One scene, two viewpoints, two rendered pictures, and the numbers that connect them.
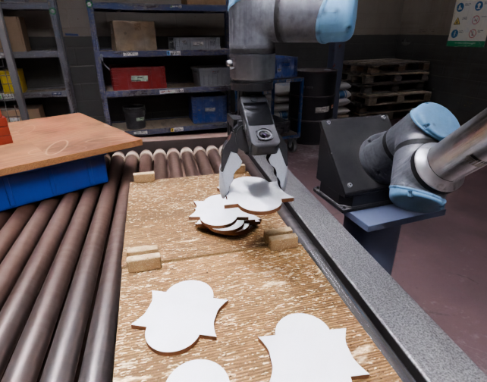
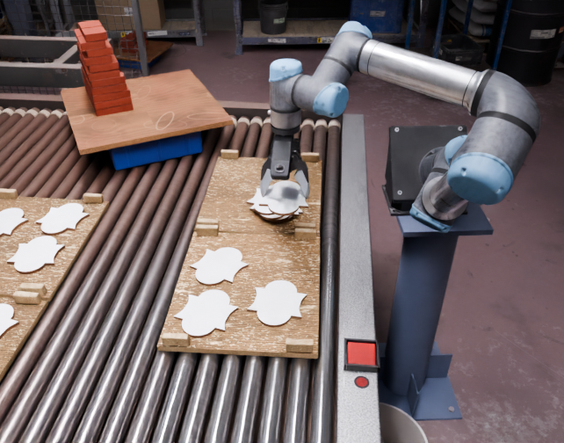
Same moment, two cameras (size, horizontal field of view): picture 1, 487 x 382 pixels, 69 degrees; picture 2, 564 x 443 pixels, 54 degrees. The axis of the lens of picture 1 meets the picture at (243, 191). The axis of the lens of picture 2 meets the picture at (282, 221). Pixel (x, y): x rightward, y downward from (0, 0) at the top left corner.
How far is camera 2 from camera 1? 0.85 m
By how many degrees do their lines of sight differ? 20
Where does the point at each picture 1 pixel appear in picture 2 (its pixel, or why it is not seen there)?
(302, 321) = (284, 285)
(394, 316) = (350, 297)
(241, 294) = (259, 263)
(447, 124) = not seen: hidden behind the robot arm
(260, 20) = (284, 96)
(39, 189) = (149, 155)
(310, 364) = (273, 306)
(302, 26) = (306, 105)
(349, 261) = (350, 257)
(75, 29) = not seen: outside the picture
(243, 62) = (275, 116)
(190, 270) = (235, 241)
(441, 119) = not seen: hidden behind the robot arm
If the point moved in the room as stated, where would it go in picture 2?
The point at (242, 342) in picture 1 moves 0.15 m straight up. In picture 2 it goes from (246, 287) to (242, 239)
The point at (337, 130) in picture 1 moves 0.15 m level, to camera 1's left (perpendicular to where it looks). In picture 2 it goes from (404, 138) to (356, 131)
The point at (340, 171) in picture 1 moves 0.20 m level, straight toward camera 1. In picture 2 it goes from (394, 178) to (363, 210)
